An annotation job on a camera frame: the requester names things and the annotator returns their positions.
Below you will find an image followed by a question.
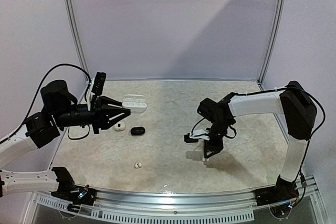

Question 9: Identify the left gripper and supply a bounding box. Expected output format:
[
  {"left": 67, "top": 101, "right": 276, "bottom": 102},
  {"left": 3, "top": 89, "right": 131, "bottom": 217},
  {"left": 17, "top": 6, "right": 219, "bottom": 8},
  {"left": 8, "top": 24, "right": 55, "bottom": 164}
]
[{"left": 53, "top": 95, "right": 130, "bottom": 133}]

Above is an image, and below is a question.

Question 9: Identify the white gold-trimmed charging case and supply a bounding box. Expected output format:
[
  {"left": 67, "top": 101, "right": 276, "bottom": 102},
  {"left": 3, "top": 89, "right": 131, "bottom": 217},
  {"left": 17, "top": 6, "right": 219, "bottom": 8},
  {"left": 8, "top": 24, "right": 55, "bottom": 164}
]
[{"left": 114, "top": 122, "right": 125, "bottom": 132}]

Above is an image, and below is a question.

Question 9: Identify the black earbud charging case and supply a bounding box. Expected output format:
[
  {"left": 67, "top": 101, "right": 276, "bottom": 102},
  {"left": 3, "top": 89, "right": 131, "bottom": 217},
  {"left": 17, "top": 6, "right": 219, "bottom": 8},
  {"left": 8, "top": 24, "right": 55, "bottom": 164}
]
[{"left": 130, "top": 126, "right": 145, "bottom": 136}]

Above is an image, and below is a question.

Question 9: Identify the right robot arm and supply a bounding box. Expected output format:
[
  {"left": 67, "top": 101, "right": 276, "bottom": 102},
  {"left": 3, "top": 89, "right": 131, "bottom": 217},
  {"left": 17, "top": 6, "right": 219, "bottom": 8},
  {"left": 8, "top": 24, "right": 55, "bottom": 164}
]
[{"left": 188, "top": 81, "right": 318, "bottom": 201}]

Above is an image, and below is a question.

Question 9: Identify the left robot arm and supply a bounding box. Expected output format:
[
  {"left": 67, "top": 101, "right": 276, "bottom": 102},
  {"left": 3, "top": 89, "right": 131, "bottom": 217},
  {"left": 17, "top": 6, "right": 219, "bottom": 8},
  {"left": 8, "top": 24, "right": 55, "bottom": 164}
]
[{"left": 1, "top": 80, "right": 131, "bottom": 200}]

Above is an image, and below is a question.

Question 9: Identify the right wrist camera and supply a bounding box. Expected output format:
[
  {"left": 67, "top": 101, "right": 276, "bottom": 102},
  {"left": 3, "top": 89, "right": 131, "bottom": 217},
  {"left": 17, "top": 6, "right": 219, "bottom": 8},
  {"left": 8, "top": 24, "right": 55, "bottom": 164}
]
[{"left": 184, "top": 130, "right": 209, "bottom": 143}]

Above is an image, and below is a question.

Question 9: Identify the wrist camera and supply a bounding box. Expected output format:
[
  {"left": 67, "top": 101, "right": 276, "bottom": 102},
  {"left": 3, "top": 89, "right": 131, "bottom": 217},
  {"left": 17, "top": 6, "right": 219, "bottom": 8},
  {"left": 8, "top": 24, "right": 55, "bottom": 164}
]
[
  {"left": 184, "top": 130, "right": 209, "bottom": 143},
  {"left": 85, "top": 72, "right": 107, "bottom": 111}
]

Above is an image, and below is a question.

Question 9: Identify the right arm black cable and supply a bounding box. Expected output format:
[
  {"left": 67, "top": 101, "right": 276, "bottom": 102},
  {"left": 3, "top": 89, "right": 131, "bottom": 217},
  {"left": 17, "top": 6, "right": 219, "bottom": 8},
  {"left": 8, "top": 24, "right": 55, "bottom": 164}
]
[{"left": 190, "top": 84, "right": 326, "bottom": 167}]

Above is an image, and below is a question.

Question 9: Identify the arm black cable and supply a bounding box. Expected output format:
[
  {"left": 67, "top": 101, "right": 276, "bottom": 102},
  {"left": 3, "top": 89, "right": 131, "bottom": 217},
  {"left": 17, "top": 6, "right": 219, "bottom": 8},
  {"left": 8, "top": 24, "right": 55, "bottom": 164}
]
[
  {"left": 0, "top": 63, "right": 92, "bottom": 143},
  {"left": 190, "top": 84, "right": 326, "bottom": 167}
]

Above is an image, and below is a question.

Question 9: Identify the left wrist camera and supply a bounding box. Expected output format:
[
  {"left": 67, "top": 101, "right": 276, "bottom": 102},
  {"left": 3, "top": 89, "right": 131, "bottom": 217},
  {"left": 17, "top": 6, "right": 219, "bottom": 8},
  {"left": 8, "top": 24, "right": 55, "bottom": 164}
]
[{"left": 85, "top": 72, "right": 107, "bottom": 111}]

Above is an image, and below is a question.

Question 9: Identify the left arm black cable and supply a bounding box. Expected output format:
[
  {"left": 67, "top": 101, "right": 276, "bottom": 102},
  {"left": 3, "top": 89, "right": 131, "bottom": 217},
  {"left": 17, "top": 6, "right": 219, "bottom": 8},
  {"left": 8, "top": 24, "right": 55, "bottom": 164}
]
[{"left": 0, "top": 63, "right": 92, "bottom": 143}]

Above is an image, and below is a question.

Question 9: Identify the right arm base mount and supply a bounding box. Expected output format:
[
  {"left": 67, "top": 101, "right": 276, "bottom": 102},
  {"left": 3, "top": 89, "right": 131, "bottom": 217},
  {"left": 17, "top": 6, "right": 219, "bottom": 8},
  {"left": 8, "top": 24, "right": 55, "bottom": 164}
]
[{"left": 253, "top": 176, "right": 307, "bottom": 206}]

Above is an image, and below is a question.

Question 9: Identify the aluminium front rail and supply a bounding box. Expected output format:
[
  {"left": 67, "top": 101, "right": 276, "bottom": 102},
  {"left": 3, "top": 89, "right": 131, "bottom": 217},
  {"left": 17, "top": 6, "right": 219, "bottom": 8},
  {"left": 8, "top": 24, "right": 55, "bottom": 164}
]
[{"left": 31, "top": 174, "right": 320, "bottom": 216}]

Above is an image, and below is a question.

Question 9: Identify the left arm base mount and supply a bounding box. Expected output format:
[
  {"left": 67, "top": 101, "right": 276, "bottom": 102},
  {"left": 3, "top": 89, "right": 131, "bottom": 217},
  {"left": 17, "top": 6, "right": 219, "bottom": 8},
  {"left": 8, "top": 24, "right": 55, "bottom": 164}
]
[{"left": 51, "top": 183, "right": 97, "bottom": 206}]

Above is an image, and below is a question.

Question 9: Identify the white slotted cable duct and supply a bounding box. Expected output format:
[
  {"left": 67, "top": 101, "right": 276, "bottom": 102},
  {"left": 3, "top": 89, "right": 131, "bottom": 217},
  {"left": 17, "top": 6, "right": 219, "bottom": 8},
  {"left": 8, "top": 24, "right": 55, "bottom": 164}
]
[{"left": 31, "top": 196, "right": 255, "bottom": 223}]

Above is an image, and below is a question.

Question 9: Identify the left aluminium corner post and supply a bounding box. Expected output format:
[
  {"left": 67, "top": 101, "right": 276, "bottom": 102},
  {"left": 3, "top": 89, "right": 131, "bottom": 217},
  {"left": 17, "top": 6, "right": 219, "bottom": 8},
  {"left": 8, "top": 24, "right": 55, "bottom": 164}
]
[{"left": 64, "top": 0, "right": 89, "bottom": 73}]

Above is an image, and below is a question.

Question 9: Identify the aluminium corner post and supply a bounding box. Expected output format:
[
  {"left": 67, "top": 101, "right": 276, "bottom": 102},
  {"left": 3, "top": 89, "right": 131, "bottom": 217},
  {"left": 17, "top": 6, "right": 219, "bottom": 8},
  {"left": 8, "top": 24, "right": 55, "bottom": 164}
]
[
  {"left": 257, "top": 0, "right": 285, "bottom": 86},
  {"left": 64, "top": 0, "right": 89, "bottom": 73}
]

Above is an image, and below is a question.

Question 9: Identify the right aluminium corner post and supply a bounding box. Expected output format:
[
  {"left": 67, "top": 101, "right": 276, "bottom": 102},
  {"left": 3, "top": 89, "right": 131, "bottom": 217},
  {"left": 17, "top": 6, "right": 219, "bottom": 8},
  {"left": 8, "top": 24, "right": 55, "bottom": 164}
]
[{"left": 257, "top": 0, "right": 285, "bottom": 86}]

